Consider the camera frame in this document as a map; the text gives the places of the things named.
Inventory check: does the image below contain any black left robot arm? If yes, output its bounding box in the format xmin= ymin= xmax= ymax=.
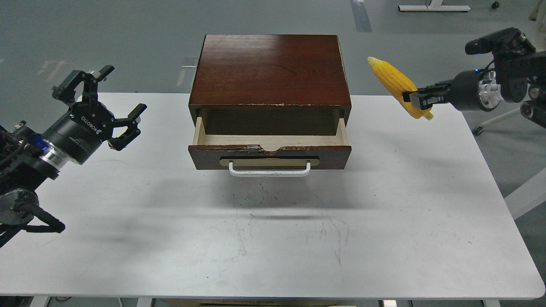
xmin=0 ymin=65 xmax=147 ymax=246

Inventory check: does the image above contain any dark wooden cabinet box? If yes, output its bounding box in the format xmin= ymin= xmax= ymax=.
xmin=189 ymin=34 xmax=351 ymax=121

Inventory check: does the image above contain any white table base far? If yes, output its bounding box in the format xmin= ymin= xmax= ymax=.
xmin=398 ymin=0 xmax=471 ymax=12

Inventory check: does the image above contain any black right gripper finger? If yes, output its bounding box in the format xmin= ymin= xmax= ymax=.
xmin=402 ymin=90 xmax=445 ymax=112
xmin=413 ymin=82 xmax=451 ymax=95

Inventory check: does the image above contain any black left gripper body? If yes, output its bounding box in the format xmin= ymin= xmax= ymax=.
xmin=42 ymin=102 xmax=114 ymax=165

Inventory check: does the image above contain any yellow corn cob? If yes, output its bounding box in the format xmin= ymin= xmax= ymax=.
xmin=367 ymin=56 xmax=434 ymax=120

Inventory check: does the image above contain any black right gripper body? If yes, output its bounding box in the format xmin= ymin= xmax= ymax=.
xmin=442 ymin=70 xmax=488 ymax=111

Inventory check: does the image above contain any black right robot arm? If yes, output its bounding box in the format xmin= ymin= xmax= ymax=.
xmin=402 ymin=27 xmax=546 ymax=127

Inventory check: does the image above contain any wooden drawer with white handle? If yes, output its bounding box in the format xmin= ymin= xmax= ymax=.
xmin=188 ymin=107 xmax=352 ymax=176

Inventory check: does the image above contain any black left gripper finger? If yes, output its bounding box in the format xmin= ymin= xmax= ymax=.
xmin=107 ymin=103 xmax=148 ymax=151
xmin=52 ymin=65 xmax=115 ymax=112

